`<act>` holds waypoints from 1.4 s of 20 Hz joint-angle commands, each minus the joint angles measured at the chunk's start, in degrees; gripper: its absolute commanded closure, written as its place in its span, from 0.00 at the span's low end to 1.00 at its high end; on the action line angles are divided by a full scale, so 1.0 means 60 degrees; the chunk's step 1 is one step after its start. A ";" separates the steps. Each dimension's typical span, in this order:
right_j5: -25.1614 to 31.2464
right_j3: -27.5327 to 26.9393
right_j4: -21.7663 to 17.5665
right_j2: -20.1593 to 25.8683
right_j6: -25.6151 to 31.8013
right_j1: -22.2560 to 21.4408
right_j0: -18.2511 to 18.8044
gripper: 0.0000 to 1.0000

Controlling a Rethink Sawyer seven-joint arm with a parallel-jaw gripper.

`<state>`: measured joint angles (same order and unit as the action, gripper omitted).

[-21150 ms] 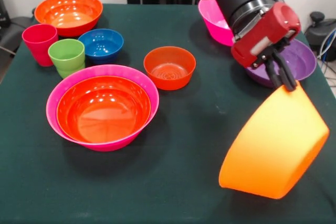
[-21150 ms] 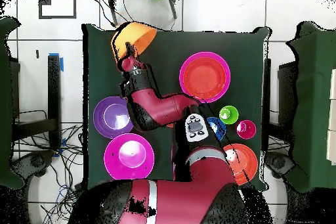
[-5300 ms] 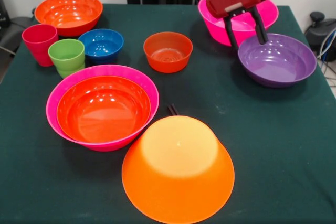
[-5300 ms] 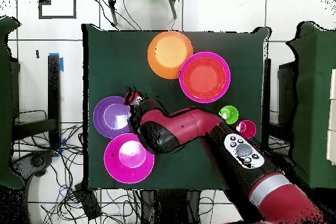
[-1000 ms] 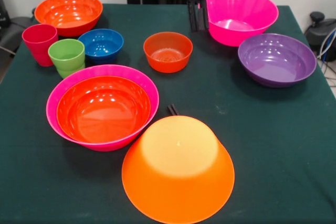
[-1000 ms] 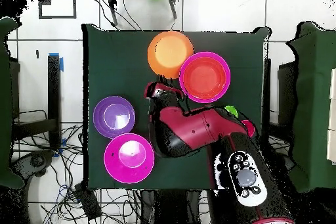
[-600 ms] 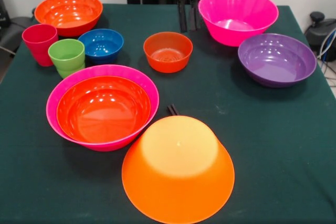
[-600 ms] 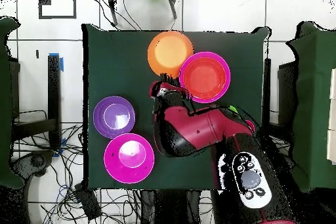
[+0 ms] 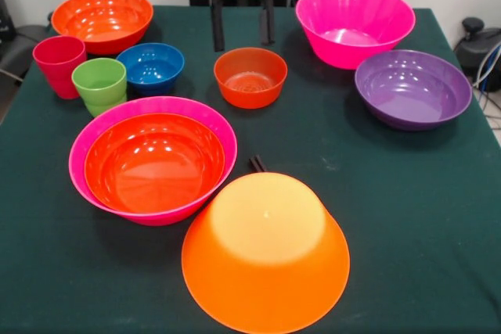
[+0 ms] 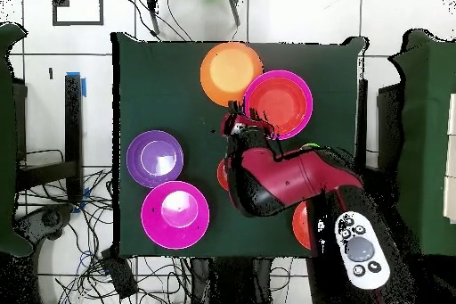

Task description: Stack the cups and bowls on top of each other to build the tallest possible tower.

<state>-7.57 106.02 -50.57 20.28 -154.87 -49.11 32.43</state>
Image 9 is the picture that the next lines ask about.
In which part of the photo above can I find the small red-orange bowl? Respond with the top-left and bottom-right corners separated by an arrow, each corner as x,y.
213,47 -> 289,110

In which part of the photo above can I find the large pink bowl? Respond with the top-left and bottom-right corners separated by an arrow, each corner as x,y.
68,95 -> 239,227
295,0 -> 416,71

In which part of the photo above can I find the medium red-orange bowl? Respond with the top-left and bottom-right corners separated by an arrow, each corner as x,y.
84,113 -> 226,214
51,0 -> 154,56

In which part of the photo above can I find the large orange bowl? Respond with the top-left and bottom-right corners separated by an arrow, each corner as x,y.
181,172 -> 351,334

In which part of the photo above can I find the small blue bowl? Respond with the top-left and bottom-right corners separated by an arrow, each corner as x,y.
116,42 -> 186,96

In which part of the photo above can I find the small black rubber piece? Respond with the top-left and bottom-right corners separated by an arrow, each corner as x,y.
249,155 -> 268,174

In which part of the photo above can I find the green cup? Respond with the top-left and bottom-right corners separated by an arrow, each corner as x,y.
70,57 -> 128,118

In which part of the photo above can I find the purple bowl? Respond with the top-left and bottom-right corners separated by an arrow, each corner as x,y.
354,49 -> 474,132

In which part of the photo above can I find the crimson cup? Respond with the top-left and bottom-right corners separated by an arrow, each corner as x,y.
32,35 -> 88,100

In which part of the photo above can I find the dark green tablecloth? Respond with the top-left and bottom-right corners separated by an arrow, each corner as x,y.
0,5 -> 501,334

